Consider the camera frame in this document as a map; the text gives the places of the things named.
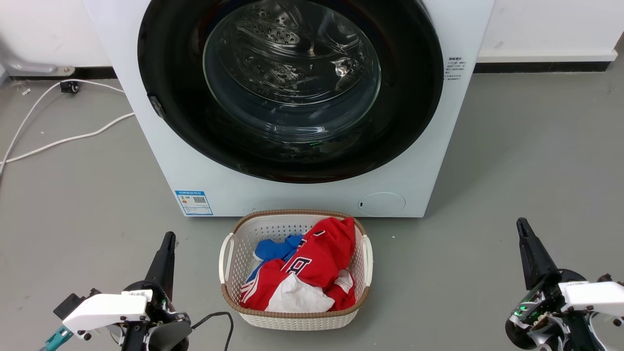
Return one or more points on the black text warning sticker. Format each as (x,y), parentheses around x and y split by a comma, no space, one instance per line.
(455,68)

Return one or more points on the grey metal pipe bracket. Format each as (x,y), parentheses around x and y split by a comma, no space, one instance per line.
(34,67)

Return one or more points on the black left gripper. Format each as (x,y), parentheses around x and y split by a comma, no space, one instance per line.
(158,312)

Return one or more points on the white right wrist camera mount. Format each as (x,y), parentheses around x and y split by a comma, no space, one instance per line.
(594,295)

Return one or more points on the red jersey with white letters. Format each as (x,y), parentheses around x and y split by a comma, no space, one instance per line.
(321,253)

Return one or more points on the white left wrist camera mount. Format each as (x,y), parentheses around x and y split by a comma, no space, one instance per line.
(105,311)

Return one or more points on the black round washer door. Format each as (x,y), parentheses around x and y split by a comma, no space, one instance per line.
(175,63)

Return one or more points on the blue garment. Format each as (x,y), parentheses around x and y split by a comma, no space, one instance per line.
(275,247)

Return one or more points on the blue energy label sticker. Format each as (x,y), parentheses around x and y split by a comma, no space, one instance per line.
(194,202)

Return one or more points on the white garment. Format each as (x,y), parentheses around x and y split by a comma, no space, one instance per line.
(297,297)

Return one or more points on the white front-load washing machine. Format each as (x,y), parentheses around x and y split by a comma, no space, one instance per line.
(146,156)

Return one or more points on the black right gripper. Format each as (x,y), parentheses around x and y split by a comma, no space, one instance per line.
(541,312)

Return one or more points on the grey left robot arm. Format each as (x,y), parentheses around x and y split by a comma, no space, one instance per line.
(168,339)

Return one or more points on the round white filter cover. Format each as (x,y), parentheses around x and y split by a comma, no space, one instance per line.
(381,204)

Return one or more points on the white wall baseboard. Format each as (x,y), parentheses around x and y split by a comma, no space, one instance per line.
(546,55)

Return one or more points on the white woven laundry basket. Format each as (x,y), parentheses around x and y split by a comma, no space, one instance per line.
(243,243)

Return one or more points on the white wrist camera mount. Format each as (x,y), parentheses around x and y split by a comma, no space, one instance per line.
(105,311)
(594,295)

